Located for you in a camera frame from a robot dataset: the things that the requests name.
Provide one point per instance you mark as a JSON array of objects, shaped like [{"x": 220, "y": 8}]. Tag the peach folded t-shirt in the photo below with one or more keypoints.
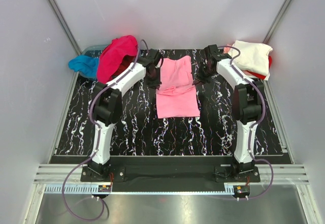
[{"x": 226, "y": 50}]

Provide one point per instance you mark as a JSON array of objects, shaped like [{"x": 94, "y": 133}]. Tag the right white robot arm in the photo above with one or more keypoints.
[{"x": 248, "y": 108}]

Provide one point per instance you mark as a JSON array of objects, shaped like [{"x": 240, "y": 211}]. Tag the magenta t-shirt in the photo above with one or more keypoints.
[{"x": 113, "y": 55}]

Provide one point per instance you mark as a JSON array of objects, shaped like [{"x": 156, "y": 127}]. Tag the light pink t-shirt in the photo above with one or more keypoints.
[{"x": 176, "y": 96}]

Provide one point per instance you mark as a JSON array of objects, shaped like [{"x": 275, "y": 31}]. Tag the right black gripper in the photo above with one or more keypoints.
[{"x": 201, "y": 75}]

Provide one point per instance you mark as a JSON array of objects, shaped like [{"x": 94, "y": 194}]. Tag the blue t-shirt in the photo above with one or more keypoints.
[{"x": 86, "y": 66}]

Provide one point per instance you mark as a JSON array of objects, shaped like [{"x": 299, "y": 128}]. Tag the red folded t-shirt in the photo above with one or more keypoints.
[{"x": 264, "y": 75}]

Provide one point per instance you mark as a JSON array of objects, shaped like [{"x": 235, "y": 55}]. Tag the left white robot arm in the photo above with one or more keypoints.
[{"x": 106, "y": 108}]

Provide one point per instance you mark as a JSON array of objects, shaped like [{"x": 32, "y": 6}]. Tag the aluminium front rail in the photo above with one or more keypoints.
[{"x": 281, "y": 174}]

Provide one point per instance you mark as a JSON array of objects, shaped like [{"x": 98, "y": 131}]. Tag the dark red t-shirt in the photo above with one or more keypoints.
[{"x": 127, "y": 60}]

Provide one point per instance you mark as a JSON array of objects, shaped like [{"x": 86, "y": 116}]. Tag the aluminium corner post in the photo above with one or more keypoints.
[
  {"x": 277, "y": 20},
  {"x": 64, "y": 25}
]

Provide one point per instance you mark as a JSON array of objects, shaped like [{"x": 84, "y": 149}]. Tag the white slotted cable duct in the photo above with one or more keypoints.
[{"x": 96, "y": 189}]

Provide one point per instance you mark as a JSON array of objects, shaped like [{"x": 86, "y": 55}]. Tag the left aluminium corner post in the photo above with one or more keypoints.
[{"x": 64, "y": 25}]

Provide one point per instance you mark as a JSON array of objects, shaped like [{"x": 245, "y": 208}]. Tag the right aluminium corner post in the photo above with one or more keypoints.
[{"x": 277, "y": 20}]

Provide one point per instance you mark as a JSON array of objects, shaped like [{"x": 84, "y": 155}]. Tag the white folded t-shirt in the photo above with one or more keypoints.
[{"x": 253, "y": 56}]

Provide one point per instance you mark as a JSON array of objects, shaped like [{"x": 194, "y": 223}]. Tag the blue plastic basket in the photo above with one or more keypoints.
[{"x": 94, "y": 51}]

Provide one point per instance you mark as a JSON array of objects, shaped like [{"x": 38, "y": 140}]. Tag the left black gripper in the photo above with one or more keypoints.
[{"x": 153, "y": 82}]

